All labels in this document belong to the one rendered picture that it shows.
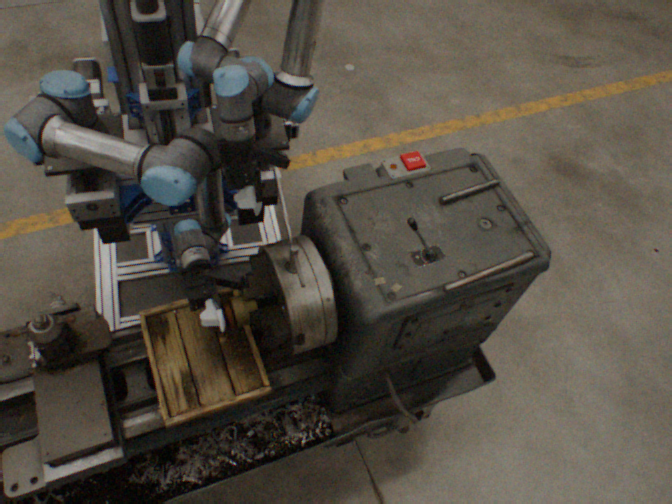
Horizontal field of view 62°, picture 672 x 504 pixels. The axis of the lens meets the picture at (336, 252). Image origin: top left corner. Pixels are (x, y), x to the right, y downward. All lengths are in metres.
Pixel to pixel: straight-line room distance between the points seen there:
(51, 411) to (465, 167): 1.32
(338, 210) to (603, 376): 1.93
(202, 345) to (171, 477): 0.44
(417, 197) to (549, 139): 2.45
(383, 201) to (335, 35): 2.83
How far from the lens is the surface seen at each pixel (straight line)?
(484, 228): 1.60
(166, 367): 1.71
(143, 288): 2.63
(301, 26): 1.58
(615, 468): 2.95
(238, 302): 1.51
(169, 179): 1.37
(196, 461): 1.92
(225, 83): 1.27
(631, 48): 5.17
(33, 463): 1.69
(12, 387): 1.82
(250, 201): 1.39
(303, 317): 1.43
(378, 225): 1.52
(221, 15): 1.45
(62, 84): 1.70
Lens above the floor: 2.45
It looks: 56 degrees down
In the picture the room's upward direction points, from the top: 12 degrees clockwise
